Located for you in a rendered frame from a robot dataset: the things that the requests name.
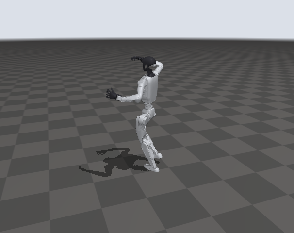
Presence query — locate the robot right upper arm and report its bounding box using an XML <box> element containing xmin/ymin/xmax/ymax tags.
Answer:
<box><xmin>153</xmin><ymin>65</ymin><xmax>163</xmax><ymax>76</ymax></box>

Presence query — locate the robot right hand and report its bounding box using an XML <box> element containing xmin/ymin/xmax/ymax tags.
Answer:
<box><xmin>131</xmin><ymin>56</ymin><xmax>143</xmax><ymax>62</ymax></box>

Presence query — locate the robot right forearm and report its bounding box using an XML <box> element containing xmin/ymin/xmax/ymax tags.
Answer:
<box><xmin>151</xmin><ymin>61</ymin><xmax>163</xmax><ymax>67</ymax></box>

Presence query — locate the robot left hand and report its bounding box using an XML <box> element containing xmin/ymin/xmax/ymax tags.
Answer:
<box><xmin>106</xmin><ymin>88</ymin><xmax>121</xmax><ymax>100</ymax></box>

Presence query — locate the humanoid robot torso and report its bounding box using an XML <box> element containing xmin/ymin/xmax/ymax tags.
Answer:
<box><xmin>141</xmin><ymin>73</ymin><xmax>158</xmax><ymax>120</ymax></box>

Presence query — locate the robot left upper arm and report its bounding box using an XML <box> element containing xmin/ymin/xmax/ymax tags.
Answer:
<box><xmin>134</xmin><ymin>78</ymin><xmax>147</xmax><ymax>103</ymax></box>

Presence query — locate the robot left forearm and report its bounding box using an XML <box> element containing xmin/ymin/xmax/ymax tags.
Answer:
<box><xmin>116</xmin><ymin>94</ymin><xmax>139</xmax><ymax>103</ymax></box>

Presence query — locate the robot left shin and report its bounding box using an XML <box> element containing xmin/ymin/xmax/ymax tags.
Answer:
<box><xmin>141</xmin><ymin>142</ymin><xmax>156</xmax><ymax>169</ymax></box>

